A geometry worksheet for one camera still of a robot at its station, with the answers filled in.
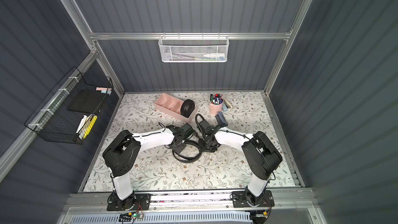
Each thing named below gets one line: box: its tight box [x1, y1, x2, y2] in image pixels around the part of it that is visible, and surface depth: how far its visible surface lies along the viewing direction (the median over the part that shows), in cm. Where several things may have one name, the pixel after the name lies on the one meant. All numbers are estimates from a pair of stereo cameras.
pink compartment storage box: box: [153, 92, 197, 124], surface depth 109 cm
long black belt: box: [180, 99, 195, 118], surface depth 98 cm
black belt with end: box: [172, 140, 203, 164], surface depth 88 cm
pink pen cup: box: [208, 93, 224, 116], surface depth 101 cm
